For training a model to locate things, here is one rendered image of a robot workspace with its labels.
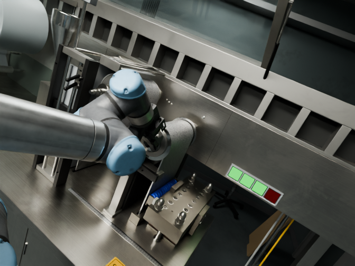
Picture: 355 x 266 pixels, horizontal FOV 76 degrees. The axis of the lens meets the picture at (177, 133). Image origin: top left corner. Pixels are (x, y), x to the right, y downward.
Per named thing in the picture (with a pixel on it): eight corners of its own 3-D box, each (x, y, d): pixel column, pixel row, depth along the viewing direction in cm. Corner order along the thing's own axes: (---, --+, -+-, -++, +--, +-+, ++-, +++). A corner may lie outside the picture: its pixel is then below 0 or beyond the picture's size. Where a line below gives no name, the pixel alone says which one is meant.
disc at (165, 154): (132, 148, 91) (145, 115, 86) (133, 148, 91) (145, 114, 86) (162, 168, 86) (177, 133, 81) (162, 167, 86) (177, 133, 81)
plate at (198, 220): (188, 233, 99) (198, 214, 96) (196, 221, 108) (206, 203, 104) (193, 236, 98) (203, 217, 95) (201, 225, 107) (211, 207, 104)
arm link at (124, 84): (98, 79, 52) (129, 60, 53) (114, 106, 61) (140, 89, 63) (117, 101, 48) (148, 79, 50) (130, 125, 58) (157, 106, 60)
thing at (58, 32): (24, 124, 126) (44, 18, 108) (47, 121, 139) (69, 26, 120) (39, 136, 122) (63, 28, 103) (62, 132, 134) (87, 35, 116)
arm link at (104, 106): (74, 137, 45) (121, 105, 47) (61, 112, 52) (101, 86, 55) (96, 159, 51) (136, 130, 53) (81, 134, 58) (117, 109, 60)
